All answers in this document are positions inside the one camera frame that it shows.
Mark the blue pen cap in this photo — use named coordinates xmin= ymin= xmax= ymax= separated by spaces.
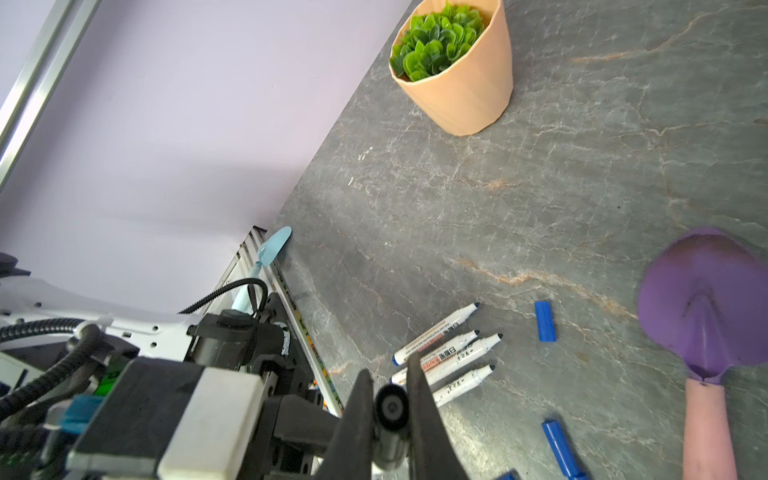
xmin=542 ymin=420 xmax=588 ymax=480
xmin=496 ymin=470 xmax=519 ymax=480
xmin=534 ymin=300 xmax=557 ymax=343

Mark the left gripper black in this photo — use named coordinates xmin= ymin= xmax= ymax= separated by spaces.
xmin=187 ymin=309 xmax=338 ymax=479

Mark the purple trowel pink handle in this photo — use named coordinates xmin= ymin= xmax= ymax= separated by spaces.
xmin=637 ymin=227 xmax=767 ymax=479

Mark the white marker pen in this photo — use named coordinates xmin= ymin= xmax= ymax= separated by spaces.
xmin=425 ymin=333 xmax=503 ymax=386
xmin=433 ymin=364 xmax=496 ymax=407
xmin=421 ymin=330 xmax=480 ymax=372
xmin=392 ymin=302 xmax=480 ymax=366

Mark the black pen cap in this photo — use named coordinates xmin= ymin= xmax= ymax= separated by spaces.
xmin=373 ymin=384 xmax=410 ymax=471

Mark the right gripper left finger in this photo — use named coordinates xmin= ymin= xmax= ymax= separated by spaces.
xmin=313 ymin=369 xmax=374 ymax=480

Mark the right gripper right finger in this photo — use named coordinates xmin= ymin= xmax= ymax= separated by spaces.
xmin=406 ymin=352 xmax=468 ymax=480

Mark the beige pot with green plant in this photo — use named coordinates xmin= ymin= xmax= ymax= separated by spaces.
xmin=389 ymin=1 xmax=514 ymax=136

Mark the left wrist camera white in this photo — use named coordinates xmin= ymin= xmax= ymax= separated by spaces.
xmin=61 ymin=357 xmax=261 ymax=479

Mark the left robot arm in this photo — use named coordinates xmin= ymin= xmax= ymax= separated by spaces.
xmin=1 ymin=255 xmax=338 ymax=479

